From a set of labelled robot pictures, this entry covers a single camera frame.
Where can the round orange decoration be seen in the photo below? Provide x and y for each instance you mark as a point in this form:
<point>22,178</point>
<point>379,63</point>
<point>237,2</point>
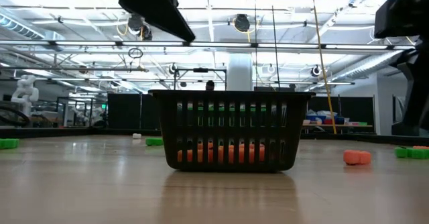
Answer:
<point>181,156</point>

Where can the grey cloth cover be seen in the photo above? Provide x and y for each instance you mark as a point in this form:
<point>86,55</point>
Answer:
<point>399,108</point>

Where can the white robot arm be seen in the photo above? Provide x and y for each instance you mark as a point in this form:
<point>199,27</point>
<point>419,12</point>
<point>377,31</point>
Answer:
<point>25,93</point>

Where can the wide green block decoration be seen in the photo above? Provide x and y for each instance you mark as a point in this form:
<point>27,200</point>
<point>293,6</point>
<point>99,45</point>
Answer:
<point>9,143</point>
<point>419,153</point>

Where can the person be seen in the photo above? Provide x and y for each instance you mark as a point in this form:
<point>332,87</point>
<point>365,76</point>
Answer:
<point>210,84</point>

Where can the wooden side table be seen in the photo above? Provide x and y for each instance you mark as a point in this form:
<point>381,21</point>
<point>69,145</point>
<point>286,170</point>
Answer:
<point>348,126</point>

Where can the white plastic bags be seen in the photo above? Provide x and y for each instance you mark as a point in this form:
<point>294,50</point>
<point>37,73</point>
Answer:
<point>321,112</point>

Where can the white round column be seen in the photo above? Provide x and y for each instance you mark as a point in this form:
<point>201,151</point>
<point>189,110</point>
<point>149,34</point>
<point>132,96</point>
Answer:
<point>239,71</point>

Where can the orange pumpkin decoration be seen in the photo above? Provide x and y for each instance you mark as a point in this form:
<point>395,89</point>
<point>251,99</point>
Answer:
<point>357,157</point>

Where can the flat orange decoration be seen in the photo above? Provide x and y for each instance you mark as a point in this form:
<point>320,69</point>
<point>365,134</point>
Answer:
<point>420,147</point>

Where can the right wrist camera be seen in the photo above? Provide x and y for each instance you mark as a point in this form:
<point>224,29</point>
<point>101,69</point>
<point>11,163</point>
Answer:
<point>395,19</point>

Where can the black plastic slotted basket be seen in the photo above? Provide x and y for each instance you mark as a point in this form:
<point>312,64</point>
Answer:
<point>231,130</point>

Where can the green flat tray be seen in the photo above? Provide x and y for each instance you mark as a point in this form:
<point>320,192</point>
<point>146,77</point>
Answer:
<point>360,123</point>

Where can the black framed glass enclosure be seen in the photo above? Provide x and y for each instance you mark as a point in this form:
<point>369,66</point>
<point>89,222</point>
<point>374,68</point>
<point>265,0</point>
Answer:
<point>82,98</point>

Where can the long ceiling light bar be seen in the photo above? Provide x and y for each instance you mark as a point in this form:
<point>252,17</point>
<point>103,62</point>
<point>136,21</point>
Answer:
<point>218,44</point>

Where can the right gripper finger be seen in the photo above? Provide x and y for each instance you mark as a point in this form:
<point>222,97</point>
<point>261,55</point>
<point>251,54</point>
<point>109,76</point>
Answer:
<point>420,106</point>

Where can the grey horizontal pipe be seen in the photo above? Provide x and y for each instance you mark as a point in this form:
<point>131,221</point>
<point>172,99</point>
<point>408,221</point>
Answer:
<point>67,68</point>

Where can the black partition panel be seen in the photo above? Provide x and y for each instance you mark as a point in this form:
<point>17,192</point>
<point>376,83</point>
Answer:
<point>127,111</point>

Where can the black table edge frame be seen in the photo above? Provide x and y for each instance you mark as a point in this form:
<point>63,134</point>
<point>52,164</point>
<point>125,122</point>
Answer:
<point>67,132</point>

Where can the long orange bone decoration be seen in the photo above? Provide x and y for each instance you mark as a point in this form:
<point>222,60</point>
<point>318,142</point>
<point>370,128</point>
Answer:
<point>222,152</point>

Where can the small white decoration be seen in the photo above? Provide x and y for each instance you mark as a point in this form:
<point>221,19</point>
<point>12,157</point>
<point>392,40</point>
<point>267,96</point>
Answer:
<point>136,135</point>

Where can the red storage bin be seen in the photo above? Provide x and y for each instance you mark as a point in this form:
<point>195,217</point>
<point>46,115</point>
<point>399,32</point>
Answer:
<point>328,121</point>

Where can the black chair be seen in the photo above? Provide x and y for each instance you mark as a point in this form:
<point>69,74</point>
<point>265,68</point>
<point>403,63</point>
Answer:
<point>399,130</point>

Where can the blue storage bin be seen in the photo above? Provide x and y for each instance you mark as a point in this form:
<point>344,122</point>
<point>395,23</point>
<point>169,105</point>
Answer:
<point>315,117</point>
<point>339,120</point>

